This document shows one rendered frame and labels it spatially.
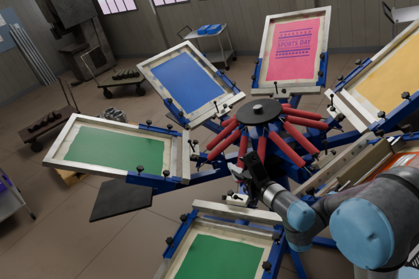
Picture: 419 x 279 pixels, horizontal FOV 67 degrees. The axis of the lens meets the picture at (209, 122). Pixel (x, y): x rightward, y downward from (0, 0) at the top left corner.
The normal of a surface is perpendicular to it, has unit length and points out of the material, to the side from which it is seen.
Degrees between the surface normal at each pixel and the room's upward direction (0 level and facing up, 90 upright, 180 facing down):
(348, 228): 83
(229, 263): 0
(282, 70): 32
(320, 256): 0
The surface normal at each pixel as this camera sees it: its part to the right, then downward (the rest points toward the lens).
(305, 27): -0.46, -0.39
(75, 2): 0.70, 0.18
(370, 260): -0.86, 0.36
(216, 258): -0.28, -0.82
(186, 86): 0.05, -0.54
